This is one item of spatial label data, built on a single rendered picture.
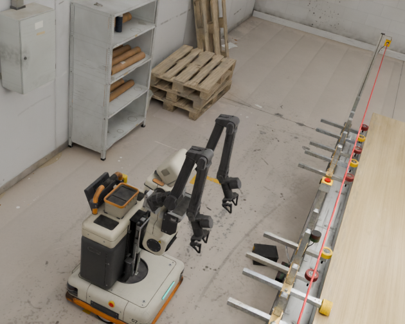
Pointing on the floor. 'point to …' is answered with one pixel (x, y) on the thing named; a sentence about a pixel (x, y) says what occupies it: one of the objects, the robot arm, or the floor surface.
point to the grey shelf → (110, 134)
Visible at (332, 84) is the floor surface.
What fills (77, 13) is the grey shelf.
